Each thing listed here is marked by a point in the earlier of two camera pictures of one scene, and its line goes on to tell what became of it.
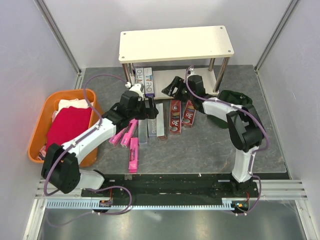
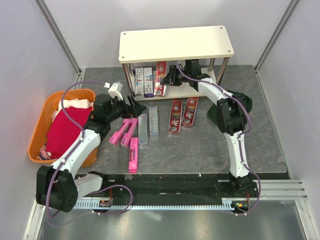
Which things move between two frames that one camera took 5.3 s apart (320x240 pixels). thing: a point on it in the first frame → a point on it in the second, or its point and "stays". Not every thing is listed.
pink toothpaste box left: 114,139 stays
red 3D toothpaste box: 188,116 stays
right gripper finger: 176,87 → 174,78
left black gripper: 152,112 → 135,108
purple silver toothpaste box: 149,84 stays
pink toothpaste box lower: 133,156 stays
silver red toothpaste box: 160,129 → 159,89
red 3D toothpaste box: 175,117 stays
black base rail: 172,186 stays
